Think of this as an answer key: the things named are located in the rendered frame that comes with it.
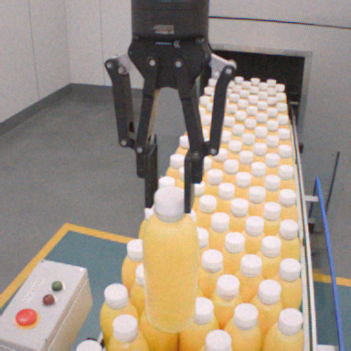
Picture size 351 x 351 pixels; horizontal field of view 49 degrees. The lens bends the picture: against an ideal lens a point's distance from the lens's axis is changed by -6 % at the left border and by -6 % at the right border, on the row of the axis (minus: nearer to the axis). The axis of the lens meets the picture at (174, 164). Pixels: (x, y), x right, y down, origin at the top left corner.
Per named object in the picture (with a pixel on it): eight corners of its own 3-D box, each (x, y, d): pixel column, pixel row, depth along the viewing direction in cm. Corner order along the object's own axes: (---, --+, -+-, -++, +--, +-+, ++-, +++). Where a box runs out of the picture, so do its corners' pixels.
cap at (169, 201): (191, 201, 49) (191, 189, 48) (180, 219, 46) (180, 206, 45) (161, 196, 50) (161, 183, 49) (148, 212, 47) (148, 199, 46)
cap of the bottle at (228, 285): (213, 284, 71) (213, 277, 70) (232, 279, 72) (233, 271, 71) (222, 299, 67) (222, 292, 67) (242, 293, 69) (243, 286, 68)
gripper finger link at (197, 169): (194, 136, 44) (221, 138, 43) (193, 176, 46) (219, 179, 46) (191, 142, 43) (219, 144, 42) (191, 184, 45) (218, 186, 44)
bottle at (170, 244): (201, 305, 59) (208, 196, 50) (186, 341, 53) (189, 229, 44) (157, 293, 61) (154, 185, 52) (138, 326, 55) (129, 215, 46)
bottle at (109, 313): (146, 350, 79) (141, 285, 70) (139, 378, 73) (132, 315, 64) (112, 345, 80) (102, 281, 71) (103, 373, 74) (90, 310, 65)
